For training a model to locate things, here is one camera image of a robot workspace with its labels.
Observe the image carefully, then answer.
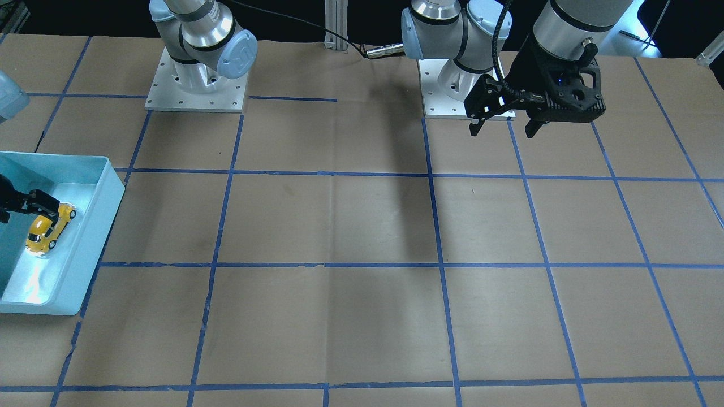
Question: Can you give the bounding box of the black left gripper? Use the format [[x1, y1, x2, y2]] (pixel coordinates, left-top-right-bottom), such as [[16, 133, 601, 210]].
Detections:
[[464, 34, 606, 138]]

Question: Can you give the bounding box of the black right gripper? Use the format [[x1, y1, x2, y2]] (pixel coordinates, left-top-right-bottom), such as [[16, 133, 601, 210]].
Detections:
[[1, 174, 60, 224]]

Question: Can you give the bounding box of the yellow toy beetle car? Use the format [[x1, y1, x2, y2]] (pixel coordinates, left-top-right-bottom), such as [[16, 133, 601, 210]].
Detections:
[[25, 202, 76, 256]]

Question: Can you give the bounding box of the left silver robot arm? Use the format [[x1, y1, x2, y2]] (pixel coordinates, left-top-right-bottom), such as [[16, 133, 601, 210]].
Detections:
[[400, 1, 631, 137]]

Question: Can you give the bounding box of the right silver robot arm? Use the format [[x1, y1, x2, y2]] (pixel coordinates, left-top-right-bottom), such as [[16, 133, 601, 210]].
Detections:
[[2, 1, 258, 223]]

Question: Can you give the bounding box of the light blue plastic bin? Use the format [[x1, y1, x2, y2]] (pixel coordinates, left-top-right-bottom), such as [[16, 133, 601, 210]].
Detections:
[[1, 151, 124, 316]]

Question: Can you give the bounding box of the aluminium frame post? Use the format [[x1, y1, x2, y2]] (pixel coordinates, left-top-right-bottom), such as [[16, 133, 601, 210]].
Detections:
[[324, 0, 350, 53]]

